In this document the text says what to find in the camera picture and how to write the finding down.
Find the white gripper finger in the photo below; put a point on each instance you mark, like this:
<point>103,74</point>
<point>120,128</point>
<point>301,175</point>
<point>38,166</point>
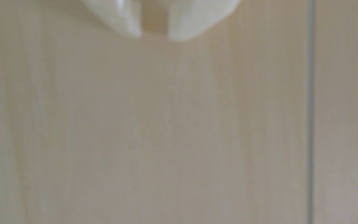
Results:
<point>120,14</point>
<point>197,17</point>

